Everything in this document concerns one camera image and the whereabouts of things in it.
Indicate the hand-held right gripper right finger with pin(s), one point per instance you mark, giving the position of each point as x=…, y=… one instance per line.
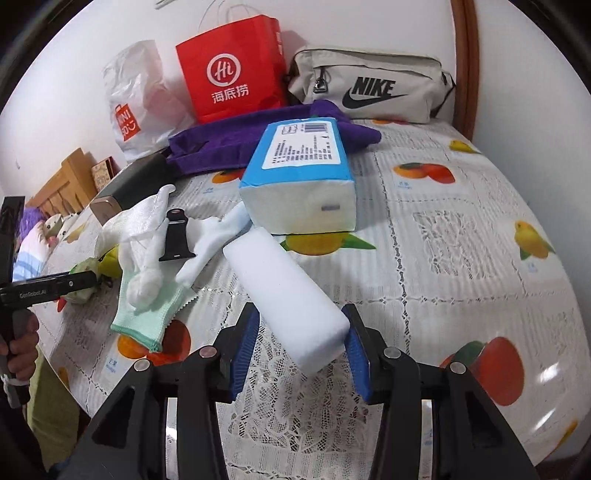
x=355, y=360

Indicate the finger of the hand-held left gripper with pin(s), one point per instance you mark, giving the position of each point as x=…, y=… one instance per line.
x=78, y=280

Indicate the purple towel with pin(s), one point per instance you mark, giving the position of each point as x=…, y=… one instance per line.
x=217, y=138

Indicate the person's left hand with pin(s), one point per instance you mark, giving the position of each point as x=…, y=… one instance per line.
x=23, y=355

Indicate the wooden furniture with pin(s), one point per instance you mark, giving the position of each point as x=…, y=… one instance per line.
x=69, y=175

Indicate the fruit printed tablecloth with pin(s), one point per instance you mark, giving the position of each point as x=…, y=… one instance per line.
x=438, y=240

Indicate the blue tissue pack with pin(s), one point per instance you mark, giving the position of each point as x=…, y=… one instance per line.
x=295, y=184

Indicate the black box with gold end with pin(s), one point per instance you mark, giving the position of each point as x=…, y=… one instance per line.
x=138, y=180

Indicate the small patterned box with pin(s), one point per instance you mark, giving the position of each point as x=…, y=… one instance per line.
x=102, y=173

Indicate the white knit glove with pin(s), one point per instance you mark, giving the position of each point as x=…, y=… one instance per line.
x=207, y=249

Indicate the person's olive clothing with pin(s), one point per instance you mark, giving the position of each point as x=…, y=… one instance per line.
x=51, y=406

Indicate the crumpled white tissue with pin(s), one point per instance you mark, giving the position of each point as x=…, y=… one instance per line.
x=134, y=221

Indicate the red paper bag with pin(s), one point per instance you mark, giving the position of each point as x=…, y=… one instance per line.
x=226, y=78

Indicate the pastel plush doll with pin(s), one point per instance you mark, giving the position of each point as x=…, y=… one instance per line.
x=34, y=254

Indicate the beige waist bag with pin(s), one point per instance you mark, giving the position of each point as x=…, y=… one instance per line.
x=369, y=69

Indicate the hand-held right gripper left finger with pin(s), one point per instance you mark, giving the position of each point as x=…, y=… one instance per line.
x=244, y=350

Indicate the white plastic shopping bag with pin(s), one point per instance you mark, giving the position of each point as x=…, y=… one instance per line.
x=138, y=92

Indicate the white glove with mint cuff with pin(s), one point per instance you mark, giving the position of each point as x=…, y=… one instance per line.
x=143, y=300

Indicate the white foam sponge block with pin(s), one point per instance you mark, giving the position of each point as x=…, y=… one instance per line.
x=281, y=295

